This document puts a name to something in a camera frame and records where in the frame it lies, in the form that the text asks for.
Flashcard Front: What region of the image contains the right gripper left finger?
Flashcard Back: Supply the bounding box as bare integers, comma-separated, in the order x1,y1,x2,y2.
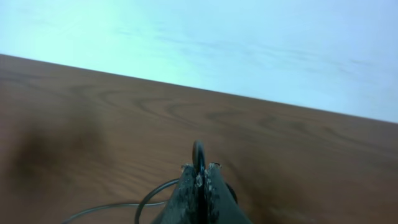
152,164,202,224

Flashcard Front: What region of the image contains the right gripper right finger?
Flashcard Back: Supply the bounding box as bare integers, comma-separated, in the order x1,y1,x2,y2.
204,163,252,224

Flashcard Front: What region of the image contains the black usb cable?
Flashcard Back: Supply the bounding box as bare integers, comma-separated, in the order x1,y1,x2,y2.
60,139,239,224

